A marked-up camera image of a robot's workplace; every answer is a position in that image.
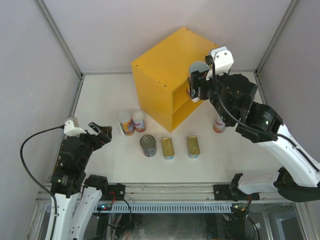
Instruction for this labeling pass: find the small red-white can left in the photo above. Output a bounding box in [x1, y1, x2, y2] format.
[132, 110, 147, 133]

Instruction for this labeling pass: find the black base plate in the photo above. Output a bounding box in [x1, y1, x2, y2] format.
[213, 184, 260, 202]
[101, 183, 126, 201]

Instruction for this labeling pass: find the yellow two-shelf cabinet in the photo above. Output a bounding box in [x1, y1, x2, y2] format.
[131, 27, 219, 132]

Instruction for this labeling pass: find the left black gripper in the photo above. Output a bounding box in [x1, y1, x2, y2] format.
[75, 121, 112, 168]

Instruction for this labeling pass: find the black camera cable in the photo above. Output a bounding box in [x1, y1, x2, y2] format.
[19, 124, 66, 218]
[204, 55, 320, 173]

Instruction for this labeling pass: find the flat gold tin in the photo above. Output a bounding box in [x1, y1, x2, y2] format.
[186, 136, 201, 159]
[161, 137, 175, 160]

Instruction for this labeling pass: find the left black camera cable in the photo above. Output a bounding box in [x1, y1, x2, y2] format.
[19, 124, 66, 218]

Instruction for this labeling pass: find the small red-white can right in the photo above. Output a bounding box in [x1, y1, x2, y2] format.
[212, 115, 226, 134]

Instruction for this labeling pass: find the tall can with white spoon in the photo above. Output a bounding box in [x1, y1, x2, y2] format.
[188, 61, 211, 103]

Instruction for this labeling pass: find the grey slotted cable duct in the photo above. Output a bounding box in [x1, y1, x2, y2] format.
[93, 201, 233, 214]

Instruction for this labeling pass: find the round tomato tin can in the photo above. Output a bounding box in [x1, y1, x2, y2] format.
[139, 134, 157, 157]

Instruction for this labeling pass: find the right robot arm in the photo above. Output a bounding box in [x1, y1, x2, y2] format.
[188, 70, 320, 203]

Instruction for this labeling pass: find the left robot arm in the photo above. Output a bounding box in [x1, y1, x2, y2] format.
[45, 118, 113, 240]

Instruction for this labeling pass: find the flat gold tin left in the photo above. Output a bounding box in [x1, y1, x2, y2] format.
[161, 137, 175, 160]

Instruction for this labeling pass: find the aluminium front rail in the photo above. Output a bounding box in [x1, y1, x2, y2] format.
[36, 182, 309, 203]

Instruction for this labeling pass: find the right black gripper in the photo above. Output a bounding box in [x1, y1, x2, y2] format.
[189, 66, 234, 125]

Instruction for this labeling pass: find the flat gold tin right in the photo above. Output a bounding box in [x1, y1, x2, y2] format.
[186, 136, 201, 159]

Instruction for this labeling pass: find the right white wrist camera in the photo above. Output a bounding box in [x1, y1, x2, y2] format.
[205, 46, 234, 81]

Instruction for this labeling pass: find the right black camera cable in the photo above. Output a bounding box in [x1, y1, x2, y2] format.
[204, 55, 320, 173]

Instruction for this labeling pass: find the small red-white can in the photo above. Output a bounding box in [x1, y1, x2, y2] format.
[212, 115, 226, 134]
[132, 110, 147, 133]

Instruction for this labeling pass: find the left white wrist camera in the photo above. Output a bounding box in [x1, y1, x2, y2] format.
[63, 117, 86, 137]

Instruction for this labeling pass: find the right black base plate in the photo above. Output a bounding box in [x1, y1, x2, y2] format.
[213, 184, 260, 202]

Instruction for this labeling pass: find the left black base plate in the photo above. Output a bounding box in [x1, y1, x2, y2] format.
[101, 183, 126, 201]

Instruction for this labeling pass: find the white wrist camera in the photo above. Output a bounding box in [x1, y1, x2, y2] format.
[63, 117, 86, 137]
[205, 46, 234, 81]

